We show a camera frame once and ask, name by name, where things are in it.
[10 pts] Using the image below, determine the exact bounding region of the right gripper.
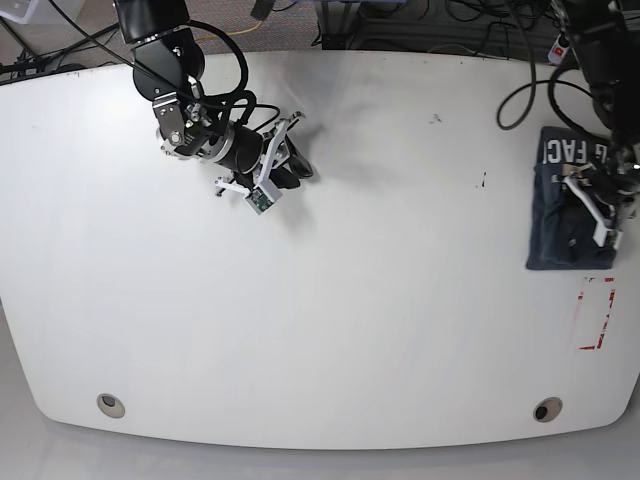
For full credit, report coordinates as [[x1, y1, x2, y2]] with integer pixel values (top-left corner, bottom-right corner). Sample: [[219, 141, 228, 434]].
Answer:
[[211, 124, 314, 190]]

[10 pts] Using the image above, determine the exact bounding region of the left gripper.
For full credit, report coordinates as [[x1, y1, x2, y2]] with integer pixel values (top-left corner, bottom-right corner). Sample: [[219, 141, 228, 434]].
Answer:
[[567, 159, 639, 260]]

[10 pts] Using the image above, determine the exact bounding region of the dark blue T-shirt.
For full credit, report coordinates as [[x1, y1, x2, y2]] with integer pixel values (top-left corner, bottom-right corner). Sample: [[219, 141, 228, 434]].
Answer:
[[526, 126, 616, 271]]

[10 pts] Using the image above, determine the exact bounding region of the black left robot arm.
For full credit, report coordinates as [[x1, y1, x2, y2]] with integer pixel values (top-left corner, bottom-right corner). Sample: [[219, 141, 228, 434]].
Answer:
[[547, 1, 639, 250]]

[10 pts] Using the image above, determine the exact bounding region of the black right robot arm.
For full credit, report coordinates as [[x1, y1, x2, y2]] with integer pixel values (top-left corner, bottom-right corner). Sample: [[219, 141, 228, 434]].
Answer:
[[115, 1, 314, 189]]

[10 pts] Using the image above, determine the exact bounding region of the red tape rectangle marking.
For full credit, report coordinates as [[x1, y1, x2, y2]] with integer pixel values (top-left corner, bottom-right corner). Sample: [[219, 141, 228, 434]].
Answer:
[[573, 276, 616, 352]]

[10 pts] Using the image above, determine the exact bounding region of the black box under table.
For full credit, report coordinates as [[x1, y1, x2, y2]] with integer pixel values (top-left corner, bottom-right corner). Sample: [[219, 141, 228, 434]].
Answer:
[[320, 33, 357, 51]]

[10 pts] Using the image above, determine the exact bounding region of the white power strip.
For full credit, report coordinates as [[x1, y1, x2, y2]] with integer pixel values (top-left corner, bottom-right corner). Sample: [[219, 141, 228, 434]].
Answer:
[[547, 34, 571, 65]]

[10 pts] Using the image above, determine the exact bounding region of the clear plastic storage box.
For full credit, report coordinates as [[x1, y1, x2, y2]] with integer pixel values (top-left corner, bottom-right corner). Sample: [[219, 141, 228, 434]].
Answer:
[[0, 0, 85, 25]]

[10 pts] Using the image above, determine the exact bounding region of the black tripod stand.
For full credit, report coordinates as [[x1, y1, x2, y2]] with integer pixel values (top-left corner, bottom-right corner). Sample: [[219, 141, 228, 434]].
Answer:
[[1, 18, 118, 83]]

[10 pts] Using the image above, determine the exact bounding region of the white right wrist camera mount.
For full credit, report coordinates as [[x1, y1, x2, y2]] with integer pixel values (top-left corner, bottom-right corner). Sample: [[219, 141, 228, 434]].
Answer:
[[214, 111, 305, 215]]

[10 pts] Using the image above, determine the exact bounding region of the yellow cable on floor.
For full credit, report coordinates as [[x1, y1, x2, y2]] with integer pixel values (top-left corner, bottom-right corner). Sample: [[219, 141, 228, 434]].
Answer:
[[194, 17, 261, 46]]

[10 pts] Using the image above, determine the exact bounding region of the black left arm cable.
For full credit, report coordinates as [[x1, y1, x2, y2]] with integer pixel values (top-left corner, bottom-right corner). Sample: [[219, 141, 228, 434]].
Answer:
[[495, 0, 594, 131]]

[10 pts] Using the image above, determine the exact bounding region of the right table cable grommet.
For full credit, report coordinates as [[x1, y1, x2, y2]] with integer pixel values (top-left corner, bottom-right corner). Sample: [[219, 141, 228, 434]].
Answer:
[[533, 397, 563, 423]]

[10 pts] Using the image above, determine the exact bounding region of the table cable grommet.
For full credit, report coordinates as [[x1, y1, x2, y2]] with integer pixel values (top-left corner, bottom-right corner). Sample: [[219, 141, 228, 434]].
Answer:
[[96, 393, 126, 419], [533, 397, 563, 423]]

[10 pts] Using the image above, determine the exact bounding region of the left table cable grommet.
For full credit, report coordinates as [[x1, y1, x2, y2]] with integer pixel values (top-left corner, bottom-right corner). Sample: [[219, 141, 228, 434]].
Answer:
[[96, 393, 126, 419]]

